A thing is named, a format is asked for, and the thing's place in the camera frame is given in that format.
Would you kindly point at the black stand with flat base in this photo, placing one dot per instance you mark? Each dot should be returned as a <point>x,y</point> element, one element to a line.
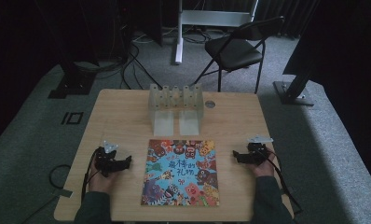
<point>71,84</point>

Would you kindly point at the black folding chair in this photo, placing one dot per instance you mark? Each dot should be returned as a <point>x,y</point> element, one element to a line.
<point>236,53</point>

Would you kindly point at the person's left hand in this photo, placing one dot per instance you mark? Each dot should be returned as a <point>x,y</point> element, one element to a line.
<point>100,184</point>

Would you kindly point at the white metal stand frame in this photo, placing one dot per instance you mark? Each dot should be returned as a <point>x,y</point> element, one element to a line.
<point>211,18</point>

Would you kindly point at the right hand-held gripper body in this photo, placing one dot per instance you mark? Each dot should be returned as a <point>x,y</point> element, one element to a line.
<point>257,154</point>

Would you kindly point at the grey tape strip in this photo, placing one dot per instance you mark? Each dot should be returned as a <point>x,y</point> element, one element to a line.
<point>64,193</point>

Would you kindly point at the person's right hand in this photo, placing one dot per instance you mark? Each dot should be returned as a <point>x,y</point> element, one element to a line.
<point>264,169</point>

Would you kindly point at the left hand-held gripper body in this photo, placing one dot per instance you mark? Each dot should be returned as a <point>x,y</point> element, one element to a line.
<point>106,160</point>

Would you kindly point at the black stand with dark panel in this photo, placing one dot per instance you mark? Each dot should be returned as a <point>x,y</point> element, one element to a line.
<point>295,87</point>

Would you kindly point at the colourful picture book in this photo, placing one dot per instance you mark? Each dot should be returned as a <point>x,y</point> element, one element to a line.
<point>180,172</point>

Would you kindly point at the translucent plastic book rack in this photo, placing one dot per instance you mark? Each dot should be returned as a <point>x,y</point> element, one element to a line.
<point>175,107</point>

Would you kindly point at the grey round table grommet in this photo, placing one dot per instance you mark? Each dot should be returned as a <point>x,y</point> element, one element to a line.
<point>210,104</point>

